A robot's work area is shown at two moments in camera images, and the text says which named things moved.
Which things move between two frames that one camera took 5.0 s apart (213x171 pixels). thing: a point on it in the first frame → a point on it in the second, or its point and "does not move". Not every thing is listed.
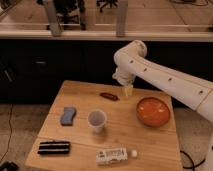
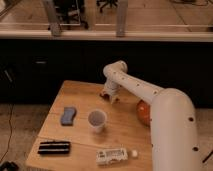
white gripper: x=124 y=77 → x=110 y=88
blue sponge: x=67 y=117 does not move
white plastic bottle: x=104 y=157 does not move
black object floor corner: x=9 y=166 does not move
